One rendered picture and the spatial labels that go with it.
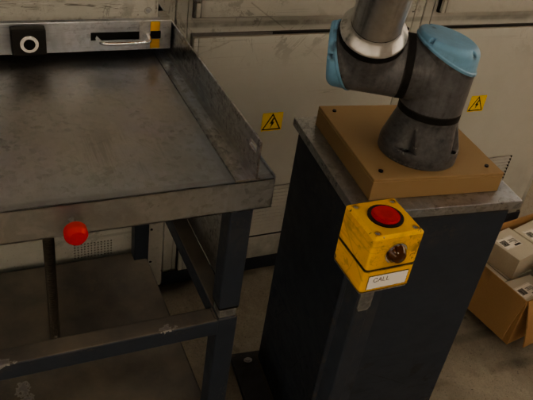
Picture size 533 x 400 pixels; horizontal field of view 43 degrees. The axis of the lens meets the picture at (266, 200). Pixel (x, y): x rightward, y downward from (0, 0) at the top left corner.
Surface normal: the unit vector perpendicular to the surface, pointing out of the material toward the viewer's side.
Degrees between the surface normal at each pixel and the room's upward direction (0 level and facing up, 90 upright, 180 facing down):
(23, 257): 90
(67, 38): 90
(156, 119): 0
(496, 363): 0
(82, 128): 0
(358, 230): 90
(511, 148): 90
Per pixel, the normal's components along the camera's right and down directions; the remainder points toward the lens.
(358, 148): 0.14, -0.81
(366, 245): -0.91, 0.13
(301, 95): 0.39, 0.57
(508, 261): -0.80, 0.26
